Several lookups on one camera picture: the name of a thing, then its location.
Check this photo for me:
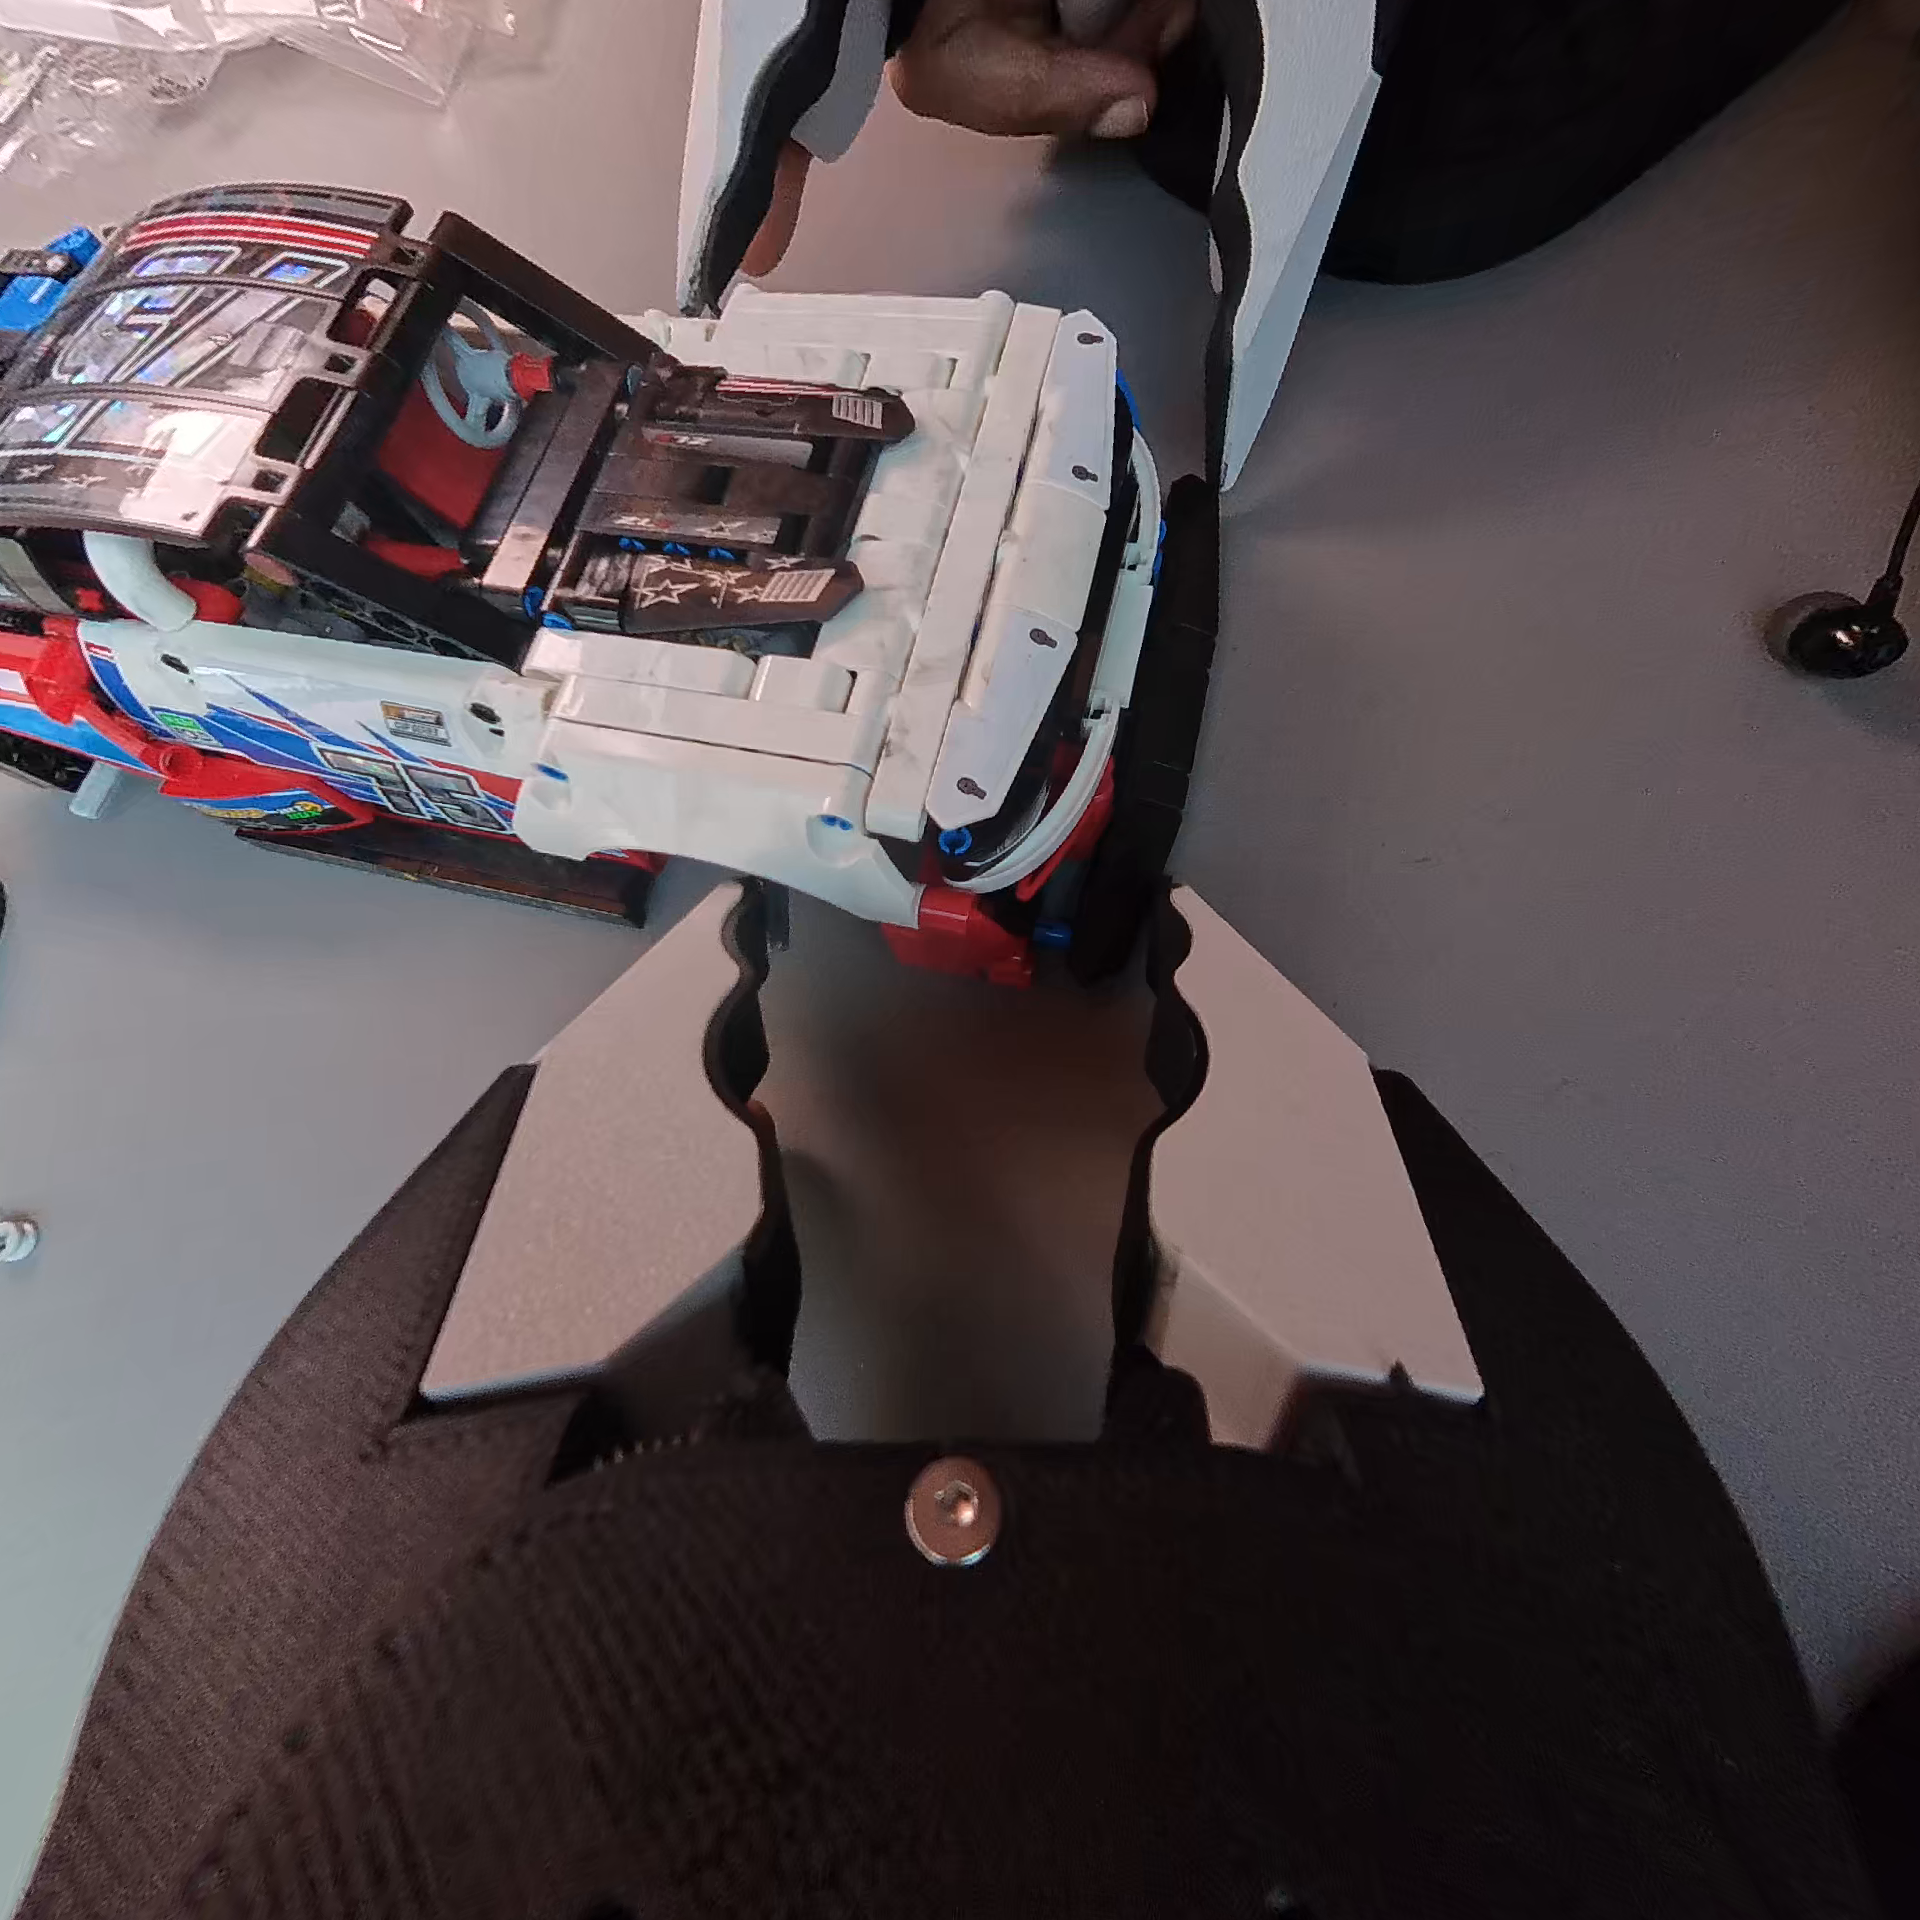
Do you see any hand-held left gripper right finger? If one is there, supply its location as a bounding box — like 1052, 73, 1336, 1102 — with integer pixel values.
1112, 881, 1490, 1454

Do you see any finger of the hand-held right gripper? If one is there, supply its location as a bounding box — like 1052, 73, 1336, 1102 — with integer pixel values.
678, 0, 902, 319
1207, 0, 1386, 493

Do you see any black earbud with cable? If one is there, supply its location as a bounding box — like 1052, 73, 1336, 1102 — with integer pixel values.
1766, 487, 1920, 681

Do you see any clear plastic bag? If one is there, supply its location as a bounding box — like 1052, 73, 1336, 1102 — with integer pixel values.
0, 0, 518, 182

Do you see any toy brick race car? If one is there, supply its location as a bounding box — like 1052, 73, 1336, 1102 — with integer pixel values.
0, 182, 1168, 991

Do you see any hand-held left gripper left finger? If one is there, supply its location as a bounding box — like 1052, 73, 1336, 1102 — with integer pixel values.
420, 879, 804, 1404

